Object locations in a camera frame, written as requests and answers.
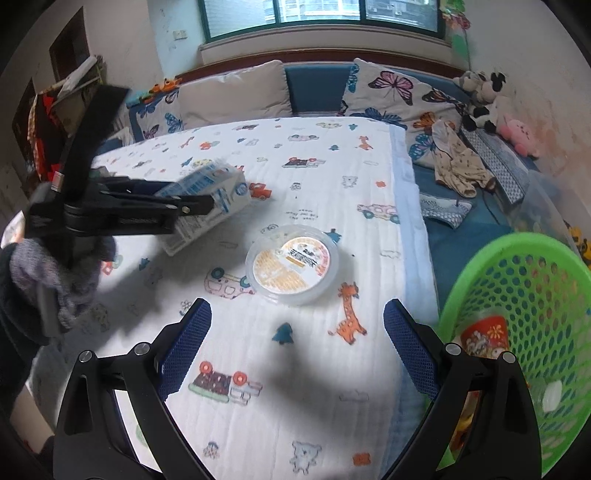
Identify small patterned cloth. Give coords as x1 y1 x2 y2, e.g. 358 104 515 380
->
420 194 474 230

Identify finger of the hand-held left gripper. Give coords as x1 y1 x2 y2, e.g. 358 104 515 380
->
98 176 171 199
113 195 216 237

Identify beige cushion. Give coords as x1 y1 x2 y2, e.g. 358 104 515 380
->
178 60 293 132

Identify beige baby clothing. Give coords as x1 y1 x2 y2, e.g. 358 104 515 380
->
431 120 497 199

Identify green plastic basket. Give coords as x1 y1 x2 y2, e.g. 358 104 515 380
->
436 232 591 478

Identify green framed window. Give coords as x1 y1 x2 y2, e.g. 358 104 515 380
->
198 0 451 44

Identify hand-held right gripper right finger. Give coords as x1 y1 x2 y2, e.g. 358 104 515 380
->
383 298 541 480

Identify red patterned hanging cloth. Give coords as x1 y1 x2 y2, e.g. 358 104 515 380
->
28 92 65 181

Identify gray patterned cloth strip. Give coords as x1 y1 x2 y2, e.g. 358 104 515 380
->
459 128 532 206

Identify round orange label container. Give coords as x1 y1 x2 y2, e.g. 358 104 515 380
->
245 224 341 305

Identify pink round plush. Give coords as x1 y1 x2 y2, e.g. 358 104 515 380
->
498 115 541 158

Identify red printed cup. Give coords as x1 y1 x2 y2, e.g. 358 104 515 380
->
459 315 511 358

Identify butterfly print pillow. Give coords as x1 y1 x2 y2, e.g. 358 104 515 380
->
342 58 467 162

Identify yellow toy vehicle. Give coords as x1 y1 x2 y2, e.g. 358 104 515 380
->
569 224 591 271

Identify colourful paper pinwheel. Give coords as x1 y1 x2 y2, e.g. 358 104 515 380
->
438 0 474 61

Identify clear plastic storage box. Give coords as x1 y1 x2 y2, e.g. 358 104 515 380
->
508 171 591 273

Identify black white cow plush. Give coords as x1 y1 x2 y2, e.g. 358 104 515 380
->
462 69 508 132

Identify white printed blanket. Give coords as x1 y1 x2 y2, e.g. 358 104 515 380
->
9 117 439 480

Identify white blue milk carton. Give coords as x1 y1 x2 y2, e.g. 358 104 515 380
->
154 159 252 257

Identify white round lid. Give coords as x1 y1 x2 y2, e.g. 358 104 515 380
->
541 381 564 412

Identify butterfly print cushion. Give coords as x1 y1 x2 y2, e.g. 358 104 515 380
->
128 88 185 144

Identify colourful small toys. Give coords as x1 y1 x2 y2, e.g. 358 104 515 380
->
139 79 182 103

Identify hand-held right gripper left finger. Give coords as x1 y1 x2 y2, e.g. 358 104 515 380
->
53 298 213 480

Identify person's left hand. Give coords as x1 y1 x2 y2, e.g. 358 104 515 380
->
9 233 116 333

